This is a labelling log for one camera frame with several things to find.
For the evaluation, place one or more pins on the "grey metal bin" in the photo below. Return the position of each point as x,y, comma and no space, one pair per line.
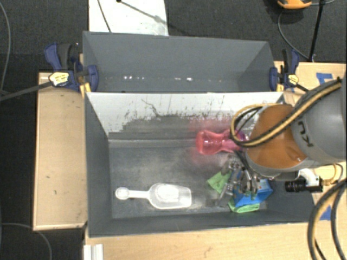
151,64

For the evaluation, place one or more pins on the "white plastic scoop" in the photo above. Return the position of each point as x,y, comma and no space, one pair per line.
169,196

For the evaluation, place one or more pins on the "pink clear plastic bottle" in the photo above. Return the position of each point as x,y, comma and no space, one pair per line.
210,143

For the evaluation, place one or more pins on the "black cylinder on white bracket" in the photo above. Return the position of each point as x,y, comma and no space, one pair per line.
295,185

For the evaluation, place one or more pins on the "pale wood board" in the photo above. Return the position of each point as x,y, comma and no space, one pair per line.
59,150

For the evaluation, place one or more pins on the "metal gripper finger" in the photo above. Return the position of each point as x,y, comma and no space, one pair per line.
229,190
230,168

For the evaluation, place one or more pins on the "blue box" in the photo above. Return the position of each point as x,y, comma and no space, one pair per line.
264,192

